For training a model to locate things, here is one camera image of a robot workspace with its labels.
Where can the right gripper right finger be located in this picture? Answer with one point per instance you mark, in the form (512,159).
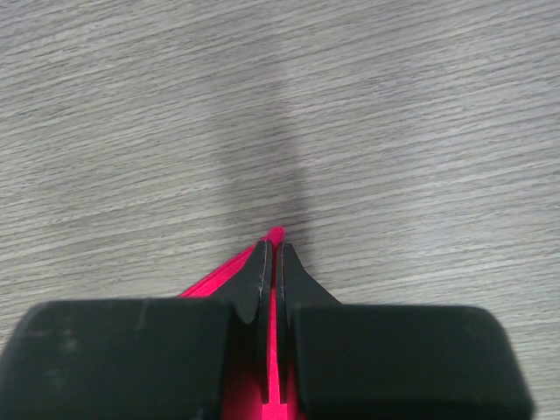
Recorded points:
(390,361)

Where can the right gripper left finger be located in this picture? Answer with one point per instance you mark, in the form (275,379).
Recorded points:
(201,357)

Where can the magenta pink t shirt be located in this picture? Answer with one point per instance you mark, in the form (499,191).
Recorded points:
(273,350)

